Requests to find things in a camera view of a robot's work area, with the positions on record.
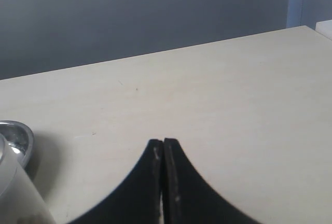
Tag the round stainless steel dish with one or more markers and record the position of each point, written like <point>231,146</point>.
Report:
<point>20,138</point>

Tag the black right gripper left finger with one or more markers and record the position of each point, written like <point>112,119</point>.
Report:
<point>137,198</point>

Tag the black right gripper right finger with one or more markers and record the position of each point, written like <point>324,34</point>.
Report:
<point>187,197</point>

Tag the clear plastic shaker bottle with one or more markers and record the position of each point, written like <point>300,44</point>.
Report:
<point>20,200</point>

